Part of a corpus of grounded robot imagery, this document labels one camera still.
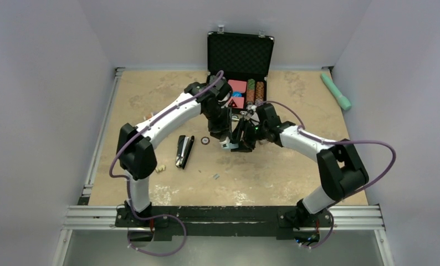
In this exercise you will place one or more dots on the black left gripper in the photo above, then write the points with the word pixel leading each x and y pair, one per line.
pixel 216 130

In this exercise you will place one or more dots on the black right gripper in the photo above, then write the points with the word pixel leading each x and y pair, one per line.
pixel 244 147

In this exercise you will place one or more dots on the light blue stapler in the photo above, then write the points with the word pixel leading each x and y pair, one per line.
pixel 227 144

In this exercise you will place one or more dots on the black stapler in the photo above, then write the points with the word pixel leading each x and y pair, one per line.
pixel 184 148

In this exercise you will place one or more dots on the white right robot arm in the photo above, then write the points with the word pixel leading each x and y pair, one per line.
pixel 341 170

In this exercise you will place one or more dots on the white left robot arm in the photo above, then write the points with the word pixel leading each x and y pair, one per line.
pixel 137 144

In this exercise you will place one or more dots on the pink card deck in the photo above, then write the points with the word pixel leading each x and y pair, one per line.
pixel 238 85

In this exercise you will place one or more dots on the black poker chip case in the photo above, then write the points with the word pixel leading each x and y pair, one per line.
pixel 244 57

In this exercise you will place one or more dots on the small beige staple strip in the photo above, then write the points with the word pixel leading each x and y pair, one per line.
pixel 160 168

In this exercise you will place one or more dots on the teal green cylinder tool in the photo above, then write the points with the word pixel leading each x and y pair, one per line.
pixel 342 100

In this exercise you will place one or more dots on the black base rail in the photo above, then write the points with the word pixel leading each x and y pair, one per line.
pixel 280 222

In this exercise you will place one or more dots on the aluminium frame rail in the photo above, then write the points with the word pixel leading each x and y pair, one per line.
pixel 360 229

